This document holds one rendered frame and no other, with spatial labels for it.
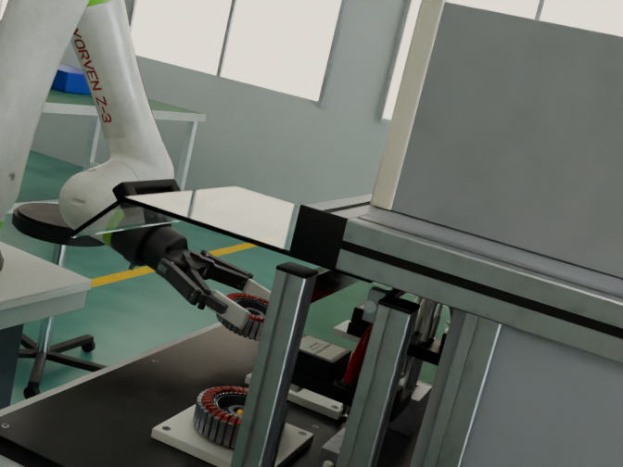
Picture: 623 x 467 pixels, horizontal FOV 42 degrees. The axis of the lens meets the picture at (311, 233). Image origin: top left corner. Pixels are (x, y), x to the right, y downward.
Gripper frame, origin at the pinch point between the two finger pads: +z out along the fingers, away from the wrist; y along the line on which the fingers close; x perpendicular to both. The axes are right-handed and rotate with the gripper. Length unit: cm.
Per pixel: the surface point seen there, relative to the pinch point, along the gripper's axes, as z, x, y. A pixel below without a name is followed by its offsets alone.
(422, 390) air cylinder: 29.3, 4.6, 2.6
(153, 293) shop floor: -126, -116, -220
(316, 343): 18.2, 11.9, 26.7
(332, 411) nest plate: 20.8, -2.0, 11.0
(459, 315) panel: 33, 30, 49
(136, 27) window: -344, -42, -442
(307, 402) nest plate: 17.1, -2.9, 11.0
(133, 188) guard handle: -5.5, 20.4, 38.4
